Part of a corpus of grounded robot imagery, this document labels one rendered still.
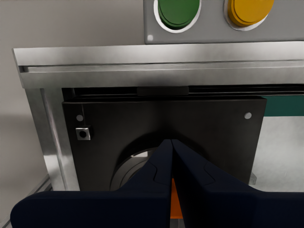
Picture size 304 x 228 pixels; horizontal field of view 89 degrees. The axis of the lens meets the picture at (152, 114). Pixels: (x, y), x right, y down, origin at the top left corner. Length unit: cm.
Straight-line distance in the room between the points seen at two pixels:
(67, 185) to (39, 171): 16
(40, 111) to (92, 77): 8
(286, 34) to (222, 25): 7
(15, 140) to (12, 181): 11
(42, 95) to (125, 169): 14
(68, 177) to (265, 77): 29
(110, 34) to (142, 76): 13
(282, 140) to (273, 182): 8
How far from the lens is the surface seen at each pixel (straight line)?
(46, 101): 24
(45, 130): 25
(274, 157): 34
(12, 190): 53
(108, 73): 19
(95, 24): 31
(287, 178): 38
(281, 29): 23
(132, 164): 19
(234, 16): 20
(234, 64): 21
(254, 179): 27
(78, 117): 20
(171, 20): 18
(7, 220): 31
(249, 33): 21
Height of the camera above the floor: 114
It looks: 72 degrees down
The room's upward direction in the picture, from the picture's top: 177 degrees counter-clockwise
